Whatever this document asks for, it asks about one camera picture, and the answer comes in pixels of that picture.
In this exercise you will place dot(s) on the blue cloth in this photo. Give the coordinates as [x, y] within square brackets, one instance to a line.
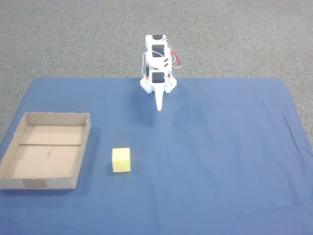
[207, 159]

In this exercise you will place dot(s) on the yellow foam block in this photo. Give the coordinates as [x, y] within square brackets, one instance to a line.
[121, 161]

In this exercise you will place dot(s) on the shallow cardboard box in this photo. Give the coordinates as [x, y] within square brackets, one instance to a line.
[49, 156]

